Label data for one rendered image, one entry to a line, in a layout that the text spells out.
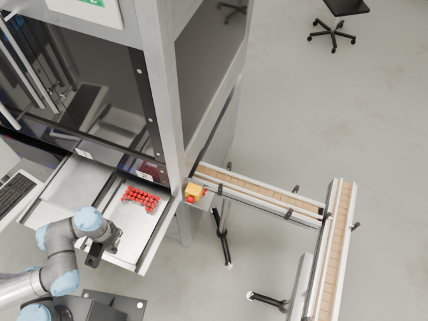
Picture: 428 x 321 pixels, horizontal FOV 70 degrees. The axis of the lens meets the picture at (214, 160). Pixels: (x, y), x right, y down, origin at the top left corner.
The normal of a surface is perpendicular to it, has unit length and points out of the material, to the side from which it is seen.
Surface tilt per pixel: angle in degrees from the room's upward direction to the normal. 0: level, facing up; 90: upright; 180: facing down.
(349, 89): 0
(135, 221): 0
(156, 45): 90
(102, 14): 90
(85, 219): 0
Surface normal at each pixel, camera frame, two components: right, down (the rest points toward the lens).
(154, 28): -0.36, 0.79
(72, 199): 0.04, -0.52
